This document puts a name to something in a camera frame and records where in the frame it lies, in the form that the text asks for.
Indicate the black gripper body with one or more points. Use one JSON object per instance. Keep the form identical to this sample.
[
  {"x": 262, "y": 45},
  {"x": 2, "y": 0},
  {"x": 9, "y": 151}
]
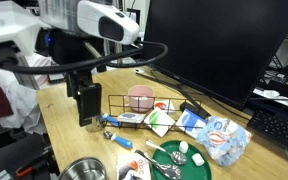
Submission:
[{"x": 80, "y": 85}]

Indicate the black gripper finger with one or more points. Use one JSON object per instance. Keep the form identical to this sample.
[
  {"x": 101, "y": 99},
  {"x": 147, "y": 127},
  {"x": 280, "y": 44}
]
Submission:
[{"x": 89, "y": 103}]

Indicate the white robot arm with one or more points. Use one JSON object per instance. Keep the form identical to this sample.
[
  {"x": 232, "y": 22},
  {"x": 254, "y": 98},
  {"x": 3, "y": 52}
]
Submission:
[{"x": 71, "y": 24}]

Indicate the silver spoon on plate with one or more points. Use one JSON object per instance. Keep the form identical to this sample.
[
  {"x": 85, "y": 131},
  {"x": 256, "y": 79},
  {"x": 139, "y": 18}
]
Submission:
[{"x": 176, "y": 156}]

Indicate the blue circle card box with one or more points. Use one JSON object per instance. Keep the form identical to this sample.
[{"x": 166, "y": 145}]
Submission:
[{"x": 128, "y": 117}]

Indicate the pink mug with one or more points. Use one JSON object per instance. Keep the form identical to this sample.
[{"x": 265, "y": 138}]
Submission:
[{"x": 140, "y": 98}]

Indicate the white desk grommet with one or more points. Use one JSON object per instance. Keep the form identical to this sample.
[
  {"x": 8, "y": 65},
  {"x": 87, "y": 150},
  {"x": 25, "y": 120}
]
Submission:
[{"x": 138, "y": 70}]

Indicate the white cloth pile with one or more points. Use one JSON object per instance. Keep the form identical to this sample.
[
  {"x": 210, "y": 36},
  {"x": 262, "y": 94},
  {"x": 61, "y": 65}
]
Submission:
[{"x": 23, "y": 102}]

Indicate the steel bowl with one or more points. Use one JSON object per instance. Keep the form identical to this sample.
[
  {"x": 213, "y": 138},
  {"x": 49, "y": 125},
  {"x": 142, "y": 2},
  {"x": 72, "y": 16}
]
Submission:
[{"x": 87, "y": 168}]

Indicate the green white card box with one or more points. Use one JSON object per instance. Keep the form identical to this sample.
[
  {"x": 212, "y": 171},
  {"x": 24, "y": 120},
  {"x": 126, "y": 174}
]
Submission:
[{"x": 159, "y": 121}]

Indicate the abc penguin card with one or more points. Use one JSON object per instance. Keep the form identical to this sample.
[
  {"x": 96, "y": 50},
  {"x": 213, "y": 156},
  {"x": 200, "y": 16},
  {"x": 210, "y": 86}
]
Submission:
[{"x": 133, "y": 166}]

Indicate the black power brick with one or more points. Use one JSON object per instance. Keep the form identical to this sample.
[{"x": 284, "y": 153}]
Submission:
[{"x": 198, "y": 110}]

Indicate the blue white card box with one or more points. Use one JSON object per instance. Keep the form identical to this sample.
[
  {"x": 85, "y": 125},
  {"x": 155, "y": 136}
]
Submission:
[{"x": 190, "y": 123}]

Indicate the white marshmallow upper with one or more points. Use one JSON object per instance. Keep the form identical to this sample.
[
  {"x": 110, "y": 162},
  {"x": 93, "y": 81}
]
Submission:
[{"x": 183, "y": 146}]

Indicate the white marshmallow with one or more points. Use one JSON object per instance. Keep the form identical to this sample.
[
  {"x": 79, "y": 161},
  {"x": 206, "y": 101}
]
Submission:
[
  {"x": 197, "y": 159},
  {"x": 183, "y": 146}
]

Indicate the white marshmallow lower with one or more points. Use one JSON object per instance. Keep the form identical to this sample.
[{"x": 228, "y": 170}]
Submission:
[{"x": 197, "y": 159}]

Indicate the large black monitor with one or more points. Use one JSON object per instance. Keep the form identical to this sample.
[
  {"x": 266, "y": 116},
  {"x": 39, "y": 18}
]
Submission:
[{"x": 219, "y": 47}]

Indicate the blue white plastic bag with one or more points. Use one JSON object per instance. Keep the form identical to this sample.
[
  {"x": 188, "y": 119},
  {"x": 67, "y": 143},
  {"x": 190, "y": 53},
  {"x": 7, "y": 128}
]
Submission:
[{"x": 224, "y": 140}]

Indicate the black keyboard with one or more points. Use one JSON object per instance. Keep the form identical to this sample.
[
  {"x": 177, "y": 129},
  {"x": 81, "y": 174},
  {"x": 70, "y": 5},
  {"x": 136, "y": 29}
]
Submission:
[{"x": 270, "y": 125}]

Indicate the black wire rack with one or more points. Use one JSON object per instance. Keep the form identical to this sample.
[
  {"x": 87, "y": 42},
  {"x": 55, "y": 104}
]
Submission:
[{"x": 117, "y": 106}]

